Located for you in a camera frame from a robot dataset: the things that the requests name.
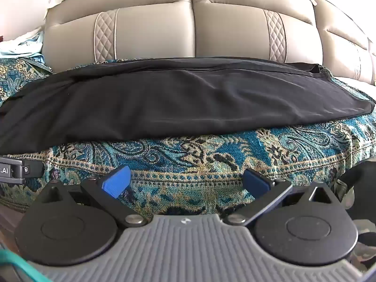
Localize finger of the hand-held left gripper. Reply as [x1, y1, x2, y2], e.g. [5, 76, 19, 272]
[23, 160, 45, 180]

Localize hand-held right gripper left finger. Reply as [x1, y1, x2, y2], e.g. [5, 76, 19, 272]
[38, 165, 148, 227]

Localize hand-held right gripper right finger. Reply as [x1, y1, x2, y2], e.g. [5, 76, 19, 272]
[223, 168, 339, 227]

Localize black pants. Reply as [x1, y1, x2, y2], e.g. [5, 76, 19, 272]
[0, 57, 376, 157]

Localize blue paisley patterned blanket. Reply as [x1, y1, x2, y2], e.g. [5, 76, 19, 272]
[0, 57, 376, 215]

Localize light blue cloth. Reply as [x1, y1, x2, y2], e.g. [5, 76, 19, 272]
[0, 31, 45, 64]

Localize beige padded headboard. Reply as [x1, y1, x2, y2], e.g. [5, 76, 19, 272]
[43, 0, 376, 86]

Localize teal strap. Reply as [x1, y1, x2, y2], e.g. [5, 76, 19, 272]
[0, 249, 51, 282]

